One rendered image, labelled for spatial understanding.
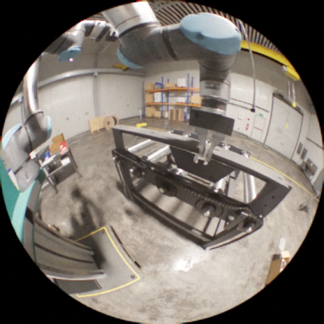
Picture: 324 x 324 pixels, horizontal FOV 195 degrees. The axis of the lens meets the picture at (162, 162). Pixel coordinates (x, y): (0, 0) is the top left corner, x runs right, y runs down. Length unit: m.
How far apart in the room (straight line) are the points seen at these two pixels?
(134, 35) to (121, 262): 1.22
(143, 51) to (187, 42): 0.08
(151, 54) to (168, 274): 1.49
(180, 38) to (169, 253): 1.44
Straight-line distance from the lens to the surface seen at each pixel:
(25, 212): 0.48
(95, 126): 7.71
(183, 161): 0.49
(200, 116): 0.28
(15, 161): 0.60
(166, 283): 1.37
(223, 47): 0.17
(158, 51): 0.21
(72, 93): 10.58
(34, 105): 0.72
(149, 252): 1.31
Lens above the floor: 1.31
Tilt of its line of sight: 34 degrees down
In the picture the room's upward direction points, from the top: straight up
